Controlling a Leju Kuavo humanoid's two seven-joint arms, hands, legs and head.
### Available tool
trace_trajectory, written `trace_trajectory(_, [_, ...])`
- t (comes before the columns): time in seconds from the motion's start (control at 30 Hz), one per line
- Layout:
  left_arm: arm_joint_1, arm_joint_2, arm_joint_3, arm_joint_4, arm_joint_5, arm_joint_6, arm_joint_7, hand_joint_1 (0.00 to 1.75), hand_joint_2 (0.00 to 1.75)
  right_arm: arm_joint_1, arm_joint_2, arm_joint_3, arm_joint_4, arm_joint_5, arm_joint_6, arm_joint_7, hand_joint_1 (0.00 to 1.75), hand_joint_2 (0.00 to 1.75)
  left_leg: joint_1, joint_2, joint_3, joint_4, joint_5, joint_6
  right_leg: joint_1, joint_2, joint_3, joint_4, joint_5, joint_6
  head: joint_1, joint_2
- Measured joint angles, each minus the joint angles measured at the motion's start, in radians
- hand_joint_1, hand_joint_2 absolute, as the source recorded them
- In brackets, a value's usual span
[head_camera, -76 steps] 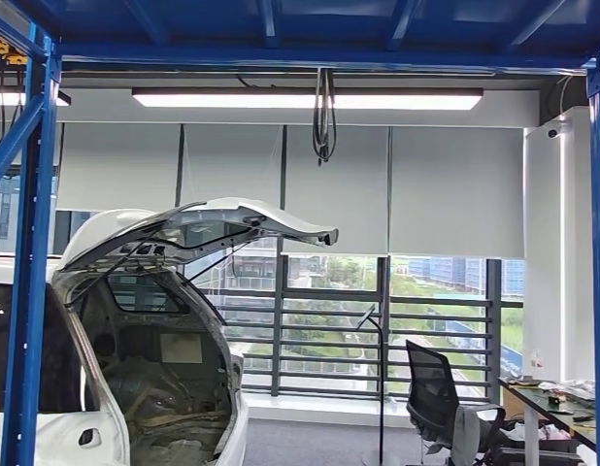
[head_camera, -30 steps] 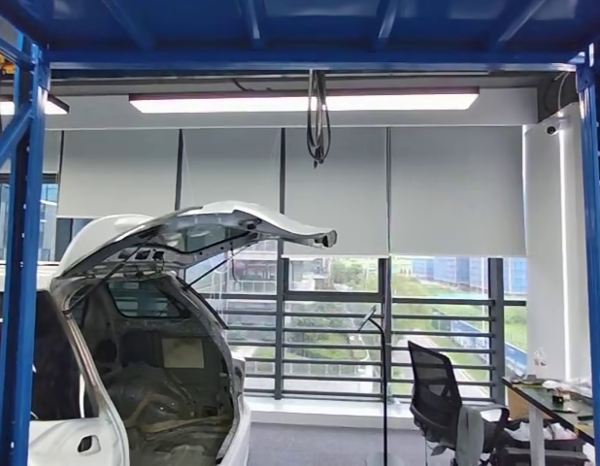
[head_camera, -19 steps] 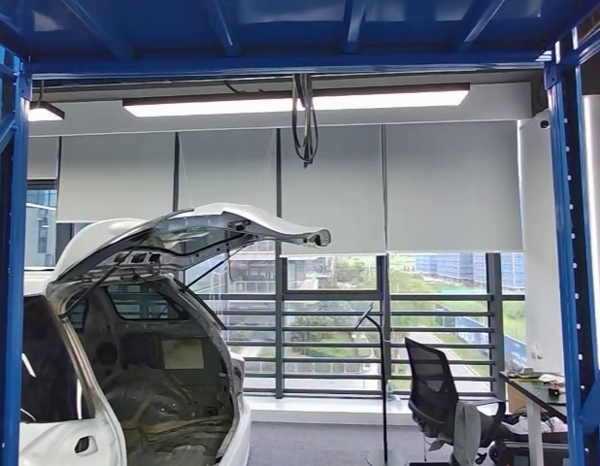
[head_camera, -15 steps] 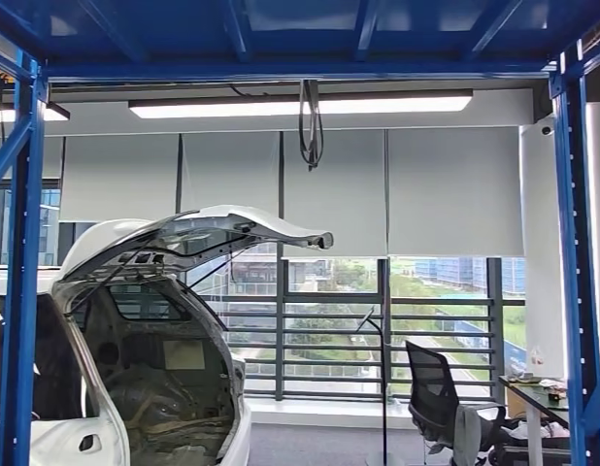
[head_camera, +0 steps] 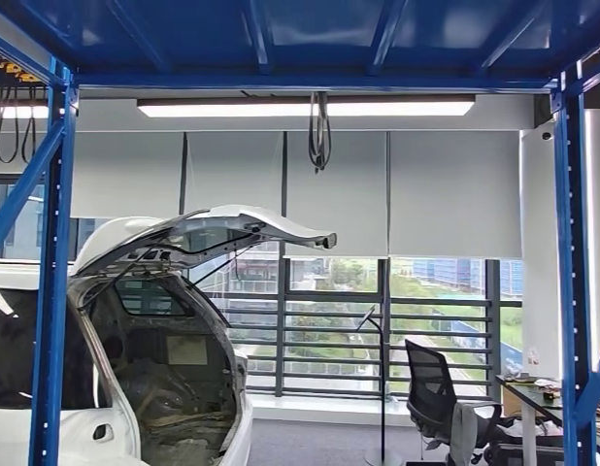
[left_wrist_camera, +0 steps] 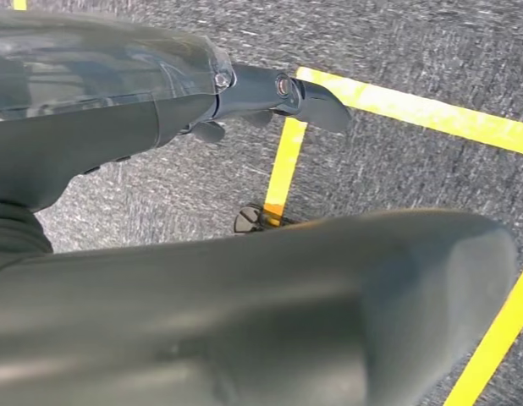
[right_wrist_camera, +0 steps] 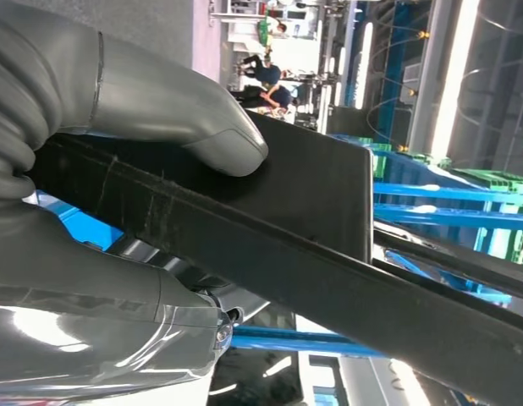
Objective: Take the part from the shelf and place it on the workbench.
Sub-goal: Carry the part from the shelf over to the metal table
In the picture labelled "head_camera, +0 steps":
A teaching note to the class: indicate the blue rack shelf deck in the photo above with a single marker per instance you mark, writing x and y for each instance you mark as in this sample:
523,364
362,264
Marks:
329,32

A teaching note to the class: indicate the white car tailgate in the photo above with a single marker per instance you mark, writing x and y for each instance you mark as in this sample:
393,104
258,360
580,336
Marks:
280,226

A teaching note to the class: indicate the white roller blind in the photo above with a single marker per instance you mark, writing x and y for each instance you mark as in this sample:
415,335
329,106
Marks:
232,167
455,193
336,193
127,173
8,168

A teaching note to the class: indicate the grey window railing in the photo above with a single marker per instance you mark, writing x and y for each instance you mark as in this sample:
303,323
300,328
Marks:
329,298

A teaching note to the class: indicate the long ceiling light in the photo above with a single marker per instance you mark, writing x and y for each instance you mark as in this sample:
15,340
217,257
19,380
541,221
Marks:
13,112
232,107

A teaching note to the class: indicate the beige rectangular sheet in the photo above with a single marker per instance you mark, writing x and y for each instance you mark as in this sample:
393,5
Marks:
187,351

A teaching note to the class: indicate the black floor stand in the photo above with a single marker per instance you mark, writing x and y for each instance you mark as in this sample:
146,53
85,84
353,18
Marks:
382,399

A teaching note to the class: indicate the black mesh office chair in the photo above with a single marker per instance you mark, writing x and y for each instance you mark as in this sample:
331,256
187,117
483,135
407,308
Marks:
428,386

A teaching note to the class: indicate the grey cloth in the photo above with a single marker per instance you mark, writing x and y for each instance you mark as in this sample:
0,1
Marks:
462,437

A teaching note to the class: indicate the cardboard box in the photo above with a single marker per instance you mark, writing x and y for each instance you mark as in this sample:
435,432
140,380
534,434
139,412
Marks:
511,402

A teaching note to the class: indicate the clear plastic bottle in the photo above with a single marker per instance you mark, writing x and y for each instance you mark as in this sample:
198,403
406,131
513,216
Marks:
533,363

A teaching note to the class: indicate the black bag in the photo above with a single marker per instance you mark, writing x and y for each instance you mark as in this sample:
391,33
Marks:
523,447

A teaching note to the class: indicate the dark desk white legs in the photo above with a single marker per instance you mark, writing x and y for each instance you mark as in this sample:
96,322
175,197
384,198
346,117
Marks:
528,444

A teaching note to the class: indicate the white car body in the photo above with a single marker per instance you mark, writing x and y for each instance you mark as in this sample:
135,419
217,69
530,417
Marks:
72,444

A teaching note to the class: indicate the blue rack diagonal brace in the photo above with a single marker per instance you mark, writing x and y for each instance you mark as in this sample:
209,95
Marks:
23,193
594,386

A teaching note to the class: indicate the small yellow black device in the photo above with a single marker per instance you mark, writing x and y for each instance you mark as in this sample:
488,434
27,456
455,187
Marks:
550,396

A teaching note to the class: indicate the blue rack upright post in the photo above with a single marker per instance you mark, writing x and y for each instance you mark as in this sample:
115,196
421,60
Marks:
52,257
572,257

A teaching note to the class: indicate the white security camera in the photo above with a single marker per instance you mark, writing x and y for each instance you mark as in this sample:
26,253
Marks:
547,134

